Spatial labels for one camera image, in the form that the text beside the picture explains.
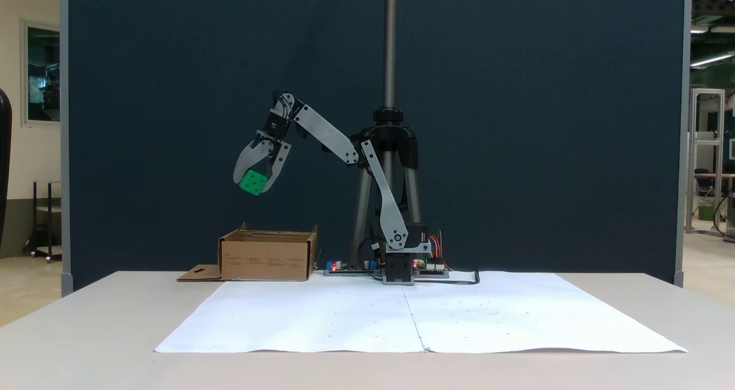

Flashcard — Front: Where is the grey fixed wedge gripper finger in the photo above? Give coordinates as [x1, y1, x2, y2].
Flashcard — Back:
[233, 138, 275, 185]

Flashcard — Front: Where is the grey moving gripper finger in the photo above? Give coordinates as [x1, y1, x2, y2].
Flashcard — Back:
[261, 141, 292, 194]

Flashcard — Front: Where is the green die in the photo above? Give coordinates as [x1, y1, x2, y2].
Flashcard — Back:
[239, 169, 268, 197]

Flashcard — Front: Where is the dark blue partition panel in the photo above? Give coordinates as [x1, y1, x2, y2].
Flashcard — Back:
[60, 0, 693, 298]

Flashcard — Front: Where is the brown cardboard box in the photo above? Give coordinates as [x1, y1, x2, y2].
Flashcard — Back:
[177, 222, 319, 283]

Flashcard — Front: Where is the blue circuit board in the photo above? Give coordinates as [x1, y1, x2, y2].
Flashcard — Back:
[323, 260, 381, 278]

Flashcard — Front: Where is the black tripod with metal column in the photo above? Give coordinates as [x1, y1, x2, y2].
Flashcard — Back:
[349, 0, 428, 268]

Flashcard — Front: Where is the white paper sheet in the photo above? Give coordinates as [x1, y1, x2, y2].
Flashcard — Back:
[154, 275, 427, 354]
[402, 271, 688, 354]

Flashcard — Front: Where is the green circuit board, red LED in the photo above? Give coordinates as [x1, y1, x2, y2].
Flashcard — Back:
[412, 260, 450, 279]

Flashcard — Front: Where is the black metal cart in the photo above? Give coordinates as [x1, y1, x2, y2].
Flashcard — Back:
[24, 180, 62, 263]

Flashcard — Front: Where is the black rounded chair back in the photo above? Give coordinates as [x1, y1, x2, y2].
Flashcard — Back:
[0, 88, 13, 247]

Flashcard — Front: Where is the ceiling strip light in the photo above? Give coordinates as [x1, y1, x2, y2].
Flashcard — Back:
[691, 51, 735, 69]

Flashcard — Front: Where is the black cable bundle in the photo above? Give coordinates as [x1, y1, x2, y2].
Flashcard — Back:
[357, 236, 384, 280]

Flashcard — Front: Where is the framed wall window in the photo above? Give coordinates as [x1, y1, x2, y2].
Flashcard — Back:
[22, 20, 61, 128]

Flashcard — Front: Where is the long black power cable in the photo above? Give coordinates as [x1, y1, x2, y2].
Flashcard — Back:
[413, 268, 481, 286]

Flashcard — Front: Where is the aluminium profile frame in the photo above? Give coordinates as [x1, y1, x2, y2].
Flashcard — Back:
[686, 88, 725, 237]

